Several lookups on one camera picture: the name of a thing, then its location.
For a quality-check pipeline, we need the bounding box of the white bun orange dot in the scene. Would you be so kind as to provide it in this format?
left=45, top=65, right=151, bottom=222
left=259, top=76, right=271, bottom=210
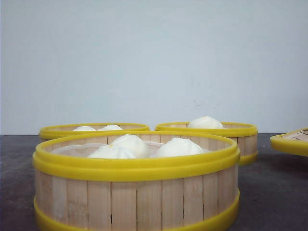
left=188, top=116, right=224, bottom=129

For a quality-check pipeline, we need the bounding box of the yellow rimmed steamer lid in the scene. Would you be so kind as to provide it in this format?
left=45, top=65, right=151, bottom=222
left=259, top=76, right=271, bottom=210
left=270, top=128, right=308, bottom=156

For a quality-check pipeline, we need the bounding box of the middle white bun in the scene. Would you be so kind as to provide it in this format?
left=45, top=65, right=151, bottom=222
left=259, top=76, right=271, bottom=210
left=111, top=134, right=150, bottom=158

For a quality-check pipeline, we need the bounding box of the front right white bun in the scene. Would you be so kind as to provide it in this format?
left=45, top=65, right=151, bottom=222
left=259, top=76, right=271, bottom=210
left=156, top=138, right=207, bottom=157

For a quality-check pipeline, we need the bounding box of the front left white bun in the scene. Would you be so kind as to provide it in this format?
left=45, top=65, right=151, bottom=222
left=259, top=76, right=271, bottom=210
left=88, top=145, right=136, bottom=159

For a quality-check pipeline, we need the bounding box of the back left white bun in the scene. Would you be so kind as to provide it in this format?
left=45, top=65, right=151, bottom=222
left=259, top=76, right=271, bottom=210
left=73, top=126, right=96, bottom=131

